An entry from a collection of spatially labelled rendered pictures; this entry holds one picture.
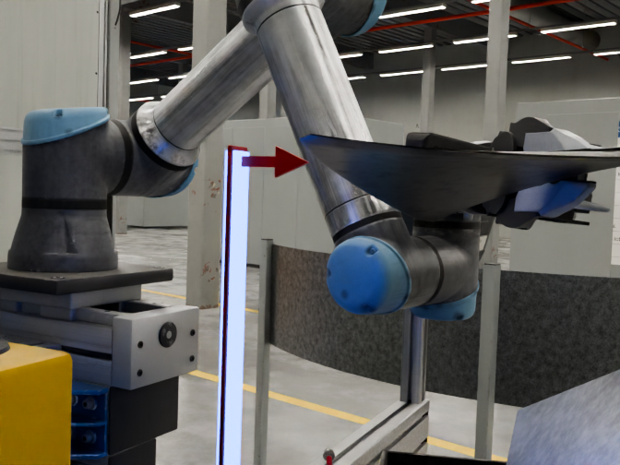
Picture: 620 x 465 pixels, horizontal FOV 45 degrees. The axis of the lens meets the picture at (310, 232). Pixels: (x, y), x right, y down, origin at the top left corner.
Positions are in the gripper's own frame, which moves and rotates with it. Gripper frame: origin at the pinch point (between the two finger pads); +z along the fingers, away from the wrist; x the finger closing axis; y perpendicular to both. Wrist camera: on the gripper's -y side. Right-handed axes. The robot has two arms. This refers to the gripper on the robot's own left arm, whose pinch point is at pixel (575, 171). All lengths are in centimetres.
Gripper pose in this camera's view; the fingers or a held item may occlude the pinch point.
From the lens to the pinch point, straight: 57.8
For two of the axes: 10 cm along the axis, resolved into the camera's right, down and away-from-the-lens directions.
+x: -1.4, 9.9, 0.3
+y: 9.7, 1.3, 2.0
